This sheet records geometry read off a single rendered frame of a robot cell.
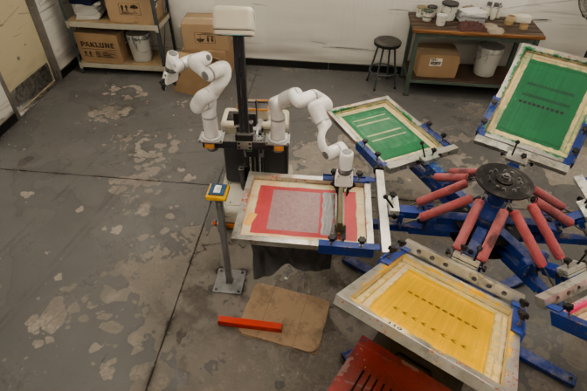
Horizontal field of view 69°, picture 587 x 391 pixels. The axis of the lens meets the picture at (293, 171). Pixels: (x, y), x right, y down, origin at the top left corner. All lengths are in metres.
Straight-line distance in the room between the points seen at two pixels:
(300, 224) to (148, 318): 1.43
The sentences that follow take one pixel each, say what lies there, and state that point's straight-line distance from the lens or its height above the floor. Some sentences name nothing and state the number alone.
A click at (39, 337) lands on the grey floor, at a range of 3.61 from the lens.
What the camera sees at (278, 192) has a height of 0.96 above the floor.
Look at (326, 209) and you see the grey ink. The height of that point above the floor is 0.96.
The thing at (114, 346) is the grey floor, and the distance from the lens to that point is 3.36.
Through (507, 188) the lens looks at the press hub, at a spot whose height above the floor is 1.31.
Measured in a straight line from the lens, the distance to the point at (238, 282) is 3.45.
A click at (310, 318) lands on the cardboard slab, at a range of 3.25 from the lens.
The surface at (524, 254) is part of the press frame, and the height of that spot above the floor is 1.02.
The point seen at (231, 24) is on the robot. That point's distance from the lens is 2.35.
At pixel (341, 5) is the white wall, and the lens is 5.94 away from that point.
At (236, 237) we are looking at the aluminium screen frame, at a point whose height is 0.99.
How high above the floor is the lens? 2.80
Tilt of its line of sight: 40 degrees down
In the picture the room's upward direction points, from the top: 1 degrees clockwise
